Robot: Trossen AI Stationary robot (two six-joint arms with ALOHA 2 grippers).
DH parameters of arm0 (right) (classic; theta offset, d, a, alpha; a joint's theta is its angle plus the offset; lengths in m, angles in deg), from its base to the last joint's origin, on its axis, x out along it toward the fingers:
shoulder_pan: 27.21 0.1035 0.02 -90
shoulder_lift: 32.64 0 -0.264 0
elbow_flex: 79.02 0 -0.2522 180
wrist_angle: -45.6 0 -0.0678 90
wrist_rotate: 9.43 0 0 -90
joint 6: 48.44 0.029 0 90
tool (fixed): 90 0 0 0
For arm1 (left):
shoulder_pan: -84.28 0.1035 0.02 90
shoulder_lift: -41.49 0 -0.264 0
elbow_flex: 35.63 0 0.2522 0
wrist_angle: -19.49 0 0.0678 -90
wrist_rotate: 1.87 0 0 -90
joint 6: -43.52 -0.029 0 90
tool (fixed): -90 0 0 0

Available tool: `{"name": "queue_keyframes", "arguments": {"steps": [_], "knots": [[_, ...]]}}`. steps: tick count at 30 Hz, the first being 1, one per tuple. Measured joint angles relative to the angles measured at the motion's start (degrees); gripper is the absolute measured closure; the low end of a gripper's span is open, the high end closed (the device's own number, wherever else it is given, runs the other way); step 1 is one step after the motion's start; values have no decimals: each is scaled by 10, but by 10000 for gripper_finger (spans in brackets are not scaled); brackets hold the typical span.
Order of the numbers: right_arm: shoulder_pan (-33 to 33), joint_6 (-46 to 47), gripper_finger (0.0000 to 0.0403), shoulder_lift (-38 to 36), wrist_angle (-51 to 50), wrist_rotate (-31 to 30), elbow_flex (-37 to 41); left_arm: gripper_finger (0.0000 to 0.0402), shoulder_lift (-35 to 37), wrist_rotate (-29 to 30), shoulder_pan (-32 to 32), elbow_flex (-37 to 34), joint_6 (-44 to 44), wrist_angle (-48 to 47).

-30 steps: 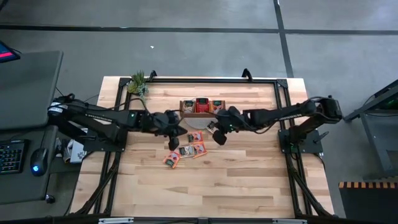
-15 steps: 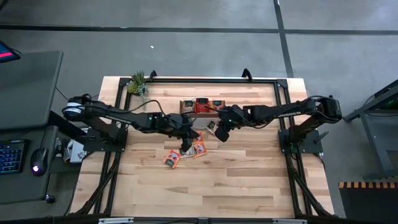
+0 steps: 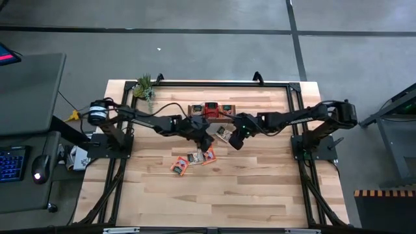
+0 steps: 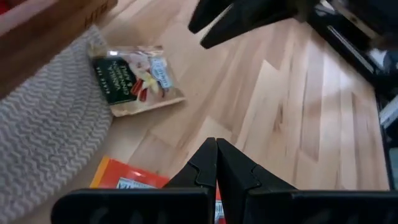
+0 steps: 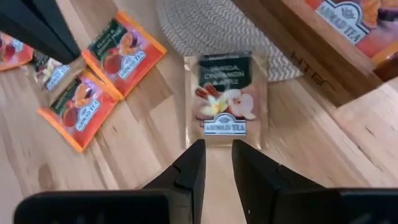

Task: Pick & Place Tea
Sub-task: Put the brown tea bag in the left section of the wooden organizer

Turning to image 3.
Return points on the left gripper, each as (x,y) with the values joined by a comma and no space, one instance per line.
(194,128)

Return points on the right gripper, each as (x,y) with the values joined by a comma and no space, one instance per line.
(247,126)

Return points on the beige vanilla tea packet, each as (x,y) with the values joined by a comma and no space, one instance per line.
(224,133)
(195,157)
(196,109)

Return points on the red strawberry tea packet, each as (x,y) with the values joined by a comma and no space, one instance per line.
(211,110)

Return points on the orange peach tea packet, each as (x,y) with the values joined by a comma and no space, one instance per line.
(179,165)
(227,109)
(210,156)

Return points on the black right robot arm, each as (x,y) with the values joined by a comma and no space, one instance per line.
(292,118)

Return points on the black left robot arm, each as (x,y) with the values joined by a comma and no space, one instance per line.
(146,122)

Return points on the wooden three-compartment tea box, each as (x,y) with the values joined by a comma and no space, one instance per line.
(217,119)

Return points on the white round plate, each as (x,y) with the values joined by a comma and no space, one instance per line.
(218,124)

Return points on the potted green succulent plant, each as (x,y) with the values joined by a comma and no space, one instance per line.
(144,87)

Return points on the white printed carton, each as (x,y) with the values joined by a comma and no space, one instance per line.
(79,159)

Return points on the yellow power plug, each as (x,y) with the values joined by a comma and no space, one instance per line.
(74,116)

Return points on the black metal stand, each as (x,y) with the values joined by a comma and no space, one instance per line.
(373,117)

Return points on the black computer mouse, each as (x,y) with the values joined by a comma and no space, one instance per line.
(40,169)

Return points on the black desk caster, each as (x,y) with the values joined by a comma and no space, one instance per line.
(52,207)

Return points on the black case with striped edge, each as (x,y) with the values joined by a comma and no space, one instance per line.
(386,214)

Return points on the dark grey desk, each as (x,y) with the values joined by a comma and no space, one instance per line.
(29,91)

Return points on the backlit black keyboard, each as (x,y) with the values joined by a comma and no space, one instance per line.
(13,164)

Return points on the dark computer screen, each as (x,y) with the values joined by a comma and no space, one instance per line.
(6,55)

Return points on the black aluminium table frame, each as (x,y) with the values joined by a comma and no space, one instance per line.
(227,84)

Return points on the black frame bracket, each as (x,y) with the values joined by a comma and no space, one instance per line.
(258,78)
(159,78)

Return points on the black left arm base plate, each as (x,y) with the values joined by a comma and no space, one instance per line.
(128,153)

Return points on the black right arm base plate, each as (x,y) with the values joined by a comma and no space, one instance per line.
(325,156)

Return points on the silver metal bracket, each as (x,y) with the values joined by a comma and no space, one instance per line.
(302,231)
(121,230)

